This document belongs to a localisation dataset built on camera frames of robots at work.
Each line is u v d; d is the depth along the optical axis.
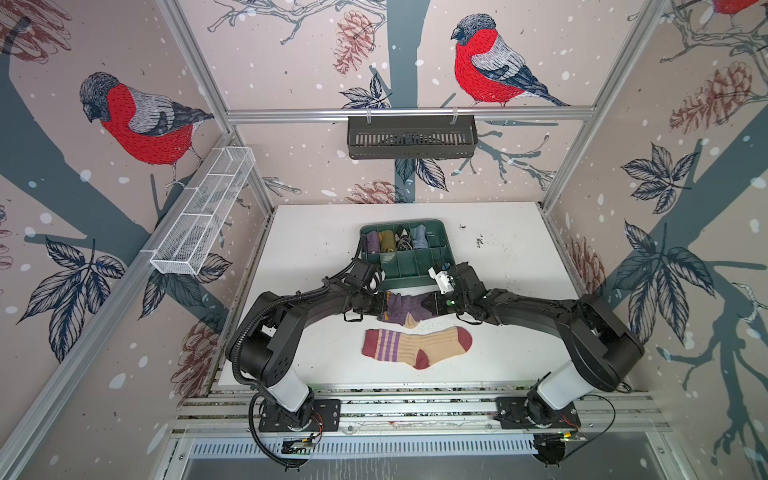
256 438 0.69
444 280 0.83
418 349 0.84
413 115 0.93
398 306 0.90
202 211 0.79
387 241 1.01
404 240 1.01
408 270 1.00
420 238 1.02
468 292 0.71
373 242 1.03
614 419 0.68
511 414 0.73
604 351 0.45
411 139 1.05
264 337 0.50
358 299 0.74
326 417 0.73
